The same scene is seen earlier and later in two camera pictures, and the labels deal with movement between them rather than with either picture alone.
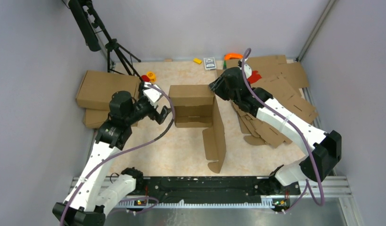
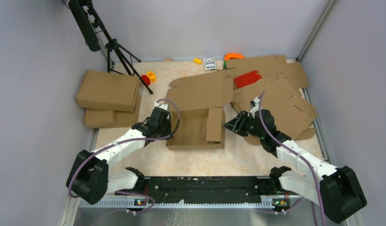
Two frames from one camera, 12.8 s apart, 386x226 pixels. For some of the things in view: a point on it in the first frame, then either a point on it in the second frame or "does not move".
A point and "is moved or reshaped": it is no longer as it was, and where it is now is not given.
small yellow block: x=197 y=60 does not move
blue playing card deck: x=209 y=63 does not move
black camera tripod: x=88 y=23 does not move
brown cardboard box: x=196 y=106 is moved or reshaped
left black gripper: x=154 y=114 -> x=168 y=122
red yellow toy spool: x=150 y=77 does not move
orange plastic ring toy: x=228 y=56 does not move
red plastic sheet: x=254 y=77 does not move
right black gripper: x=216 y=87 -> x=236 y=124
